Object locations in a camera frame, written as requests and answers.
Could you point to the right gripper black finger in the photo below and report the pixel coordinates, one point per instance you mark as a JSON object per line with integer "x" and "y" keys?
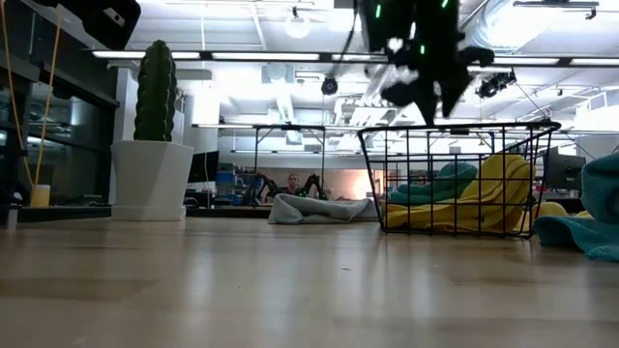
{"x": 428, "y": 104}
{"x": 454, "y": 94}

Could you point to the teal microfiber towel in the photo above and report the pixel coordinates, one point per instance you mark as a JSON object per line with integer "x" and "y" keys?
{"x": 435, "y": 186}
{"x": 599, "y": 203}

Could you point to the yellow microfiber towel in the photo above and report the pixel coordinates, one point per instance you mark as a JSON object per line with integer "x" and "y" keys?
{"x": 551, "y": 212}
{"x": 503, "y": 193}

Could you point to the background black robot arm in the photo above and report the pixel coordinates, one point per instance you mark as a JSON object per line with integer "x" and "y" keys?
{"x": 268, "y": 184}
{"x": 312, "y": 183}

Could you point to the grey microfiber towel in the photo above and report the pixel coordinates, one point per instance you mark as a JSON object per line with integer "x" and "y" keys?
{"x": 314, "y": 210}

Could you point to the black hanging device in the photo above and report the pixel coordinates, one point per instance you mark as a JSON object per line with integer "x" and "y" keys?
{"x": 493, "y": 84}

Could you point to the green cactus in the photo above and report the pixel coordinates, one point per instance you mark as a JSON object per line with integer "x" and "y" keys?
{"x": 155, "y": 92}

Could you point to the round ceiling lamp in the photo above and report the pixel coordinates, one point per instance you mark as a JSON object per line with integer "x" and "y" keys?
{"x": 297, "y": 36}

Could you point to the dark computer monitor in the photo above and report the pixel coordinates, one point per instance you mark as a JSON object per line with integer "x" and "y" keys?
{"x": 563, "y": 171}
{"x": 203, "y": 166}

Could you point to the person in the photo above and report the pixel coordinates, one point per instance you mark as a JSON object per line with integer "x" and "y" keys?
{"x": 292, "y": 183}

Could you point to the long ceiling light strip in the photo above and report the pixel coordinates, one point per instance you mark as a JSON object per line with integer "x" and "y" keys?
{"x": 266, "y": 56}

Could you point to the white faceted plant pot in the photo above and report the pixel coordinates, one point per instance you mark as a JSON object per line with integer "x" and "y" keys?
{"x": 150, "y": 179}

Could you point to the yellowish cup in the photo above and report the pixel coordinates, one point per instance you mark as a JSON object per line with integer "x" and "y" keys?
{"x": 41, "y": 195}

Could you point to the round black camera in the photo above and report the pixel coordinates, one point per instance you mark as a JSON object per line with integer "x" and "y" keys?
{"x": 329, "y": 85}

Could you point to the black metal frame stand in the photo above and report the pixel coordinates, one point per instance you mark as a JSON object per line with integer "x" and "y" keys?
{"x": 290, "y": 127}

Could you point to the black aluminium table frame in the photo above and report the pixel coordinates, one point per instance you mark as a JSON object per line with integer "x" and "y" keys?
{"x": 63, "y": 214}

